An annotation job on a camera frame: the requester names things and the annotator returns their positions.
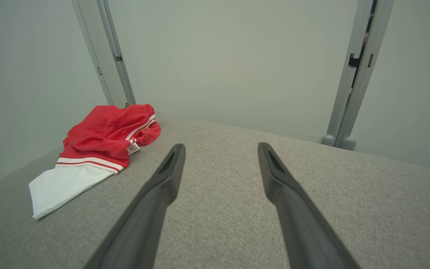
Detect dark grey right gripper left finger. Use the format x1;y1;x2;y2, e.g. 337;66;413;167
84;144;186;269

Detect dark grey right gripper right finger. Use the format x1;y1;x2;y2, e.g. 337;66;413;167
258;142;361;269

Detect red t-shirt white sleeves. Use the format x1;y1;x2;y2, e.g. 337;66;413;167
28;104;162;220

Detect grey metal partition post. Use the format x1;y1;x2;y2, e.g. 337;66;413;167
72;0;137;109
321;0;395;151

